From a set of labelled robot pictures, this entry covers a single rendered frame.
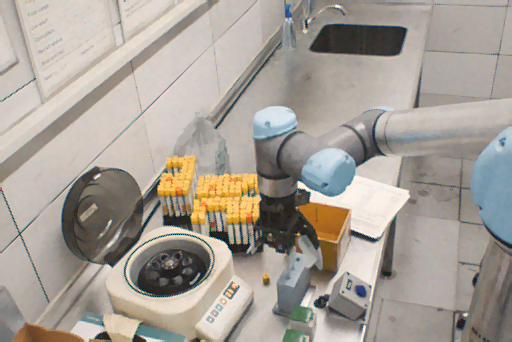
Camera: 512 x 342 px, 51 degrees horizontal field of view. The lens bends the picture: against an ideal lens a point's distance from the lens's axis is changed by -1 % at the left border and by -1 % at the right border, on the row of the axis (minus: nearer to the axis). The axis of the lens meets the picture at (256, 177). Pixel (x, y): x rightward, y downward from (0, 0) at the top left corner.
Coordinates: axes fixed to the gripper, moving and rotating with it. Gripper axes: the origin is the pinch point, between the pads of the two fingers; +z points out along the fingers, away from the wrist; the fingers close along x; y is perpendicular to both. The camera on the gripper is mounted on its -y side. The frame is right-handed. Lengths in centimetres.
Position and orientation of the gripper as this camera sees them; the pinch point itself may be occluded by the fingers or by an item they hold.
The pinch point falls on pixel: (287, 260)
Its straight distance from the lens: 114.5
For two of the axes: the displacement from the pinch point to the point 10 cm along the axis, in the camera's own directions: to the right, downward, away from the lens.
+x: 9.1, 1.7, -3.7
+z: 0.8, 8.2, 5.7
